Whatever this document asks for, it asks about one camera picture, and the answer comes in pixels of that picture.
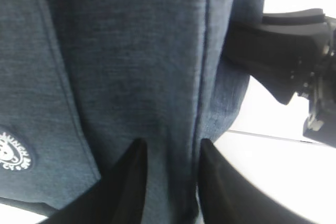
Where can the dark navy fabric lunch bag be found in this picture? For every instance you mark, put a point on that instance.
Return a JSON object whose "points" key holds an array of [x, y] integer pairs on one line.
{"points": [[82, 79]]}

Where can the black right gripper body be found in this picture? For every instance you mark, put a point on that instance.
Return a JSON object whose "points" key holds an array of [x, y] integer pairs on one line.
{"points": [[320, 90]]}

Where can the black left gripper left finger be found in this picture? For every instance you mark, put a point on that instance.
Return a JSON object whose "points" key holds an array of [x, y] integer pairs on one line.
{"points": [[118, 197]]}

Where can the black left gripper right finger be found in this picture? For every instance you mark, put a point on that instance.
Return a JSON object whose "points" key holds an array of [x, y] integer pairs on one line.
{"points": [[227, 197]]}

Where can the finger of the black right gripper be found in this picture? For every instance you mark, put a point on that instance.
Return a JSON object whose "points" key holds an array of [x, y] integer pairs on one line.
{"points": [[281, 58], [310, 21]]}

